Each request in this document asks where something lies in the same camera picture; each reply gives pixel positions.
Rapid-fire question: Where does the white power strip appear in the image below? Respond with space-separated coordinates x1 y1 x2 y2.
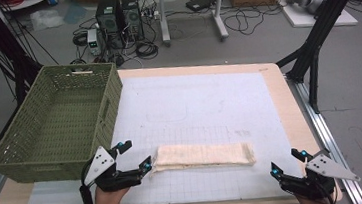
140 9 161 22

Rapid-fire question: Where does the loose black floor cable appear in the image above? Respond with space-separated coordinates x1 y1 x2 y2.
221 1 287 38

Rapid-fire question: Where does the coiled black cable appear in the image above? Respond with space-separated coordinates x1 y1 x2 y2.
134 39 161 61

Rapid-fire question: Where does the person's left hand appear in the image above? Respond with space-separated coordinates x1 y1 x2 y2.
91 182 132 204

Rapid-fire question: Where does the green woven basket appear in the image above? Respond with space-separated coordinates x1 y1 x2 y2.
0 58 133 189

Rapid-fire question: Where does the white power supply unit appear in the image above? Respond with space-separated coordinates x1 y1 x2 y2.
86 27 103 57

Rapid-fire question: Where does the black computer tower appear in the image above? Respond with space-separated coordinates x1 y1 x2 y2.
120 0 146 43
93 0 129 53

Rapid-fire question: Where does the flat black device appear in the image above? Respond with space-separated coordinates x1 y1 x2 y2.
184 0 218 14

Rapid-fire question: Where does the white grid mat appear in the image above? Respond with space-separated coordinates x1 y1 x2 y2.
13 61 308 204

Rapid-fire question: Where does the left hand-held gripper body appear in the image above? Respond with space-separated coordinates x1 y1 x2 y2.
80 142 137 196

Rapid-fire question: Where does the clear plastic bag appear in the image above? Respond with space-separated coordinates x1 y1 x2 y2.
29 7 66 32

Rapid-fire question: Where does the white floor board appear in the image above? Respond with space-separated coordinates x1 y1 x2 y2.
277 0 359 33

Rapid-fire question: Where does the aluminium rail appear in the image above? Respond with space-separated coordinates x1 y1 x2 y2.
286 70 362 204

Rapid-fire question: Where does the black metal stand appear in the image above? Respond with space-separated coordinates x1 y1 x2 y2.
269 0 362 118
0 0 46 107

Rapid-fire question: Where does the cream towel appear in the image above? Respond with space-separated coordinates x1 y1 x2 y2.
145 135 257 176

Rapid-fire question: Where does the white desk leg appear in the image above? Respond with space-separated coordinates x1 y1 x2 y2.
157 0 173 49
210 0 231 42

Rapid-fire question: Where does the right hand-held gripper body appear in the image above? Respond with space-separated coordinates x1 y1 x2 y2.
276 146 362 204

